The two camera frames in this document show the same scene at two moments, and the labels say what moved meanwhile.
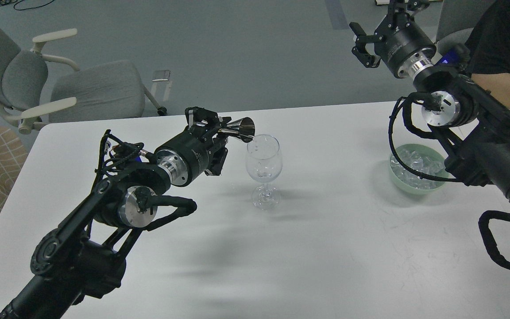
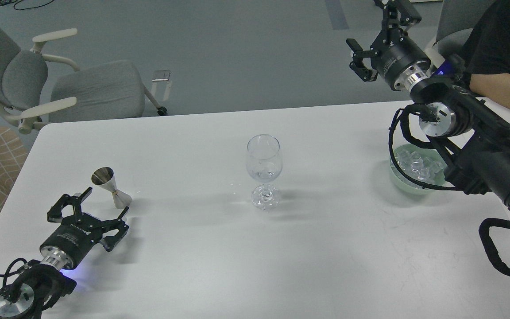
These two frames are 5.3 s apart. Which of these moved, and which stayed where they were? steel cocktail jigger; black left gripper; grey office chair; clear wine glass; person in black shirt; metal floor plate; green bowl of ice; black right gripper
Moved: steel cocktail jigger; black right gripper; black left gripper
Stayed: metal floor plate; clear wine glass; person in black shirt; green bowl of ice; grey office chair
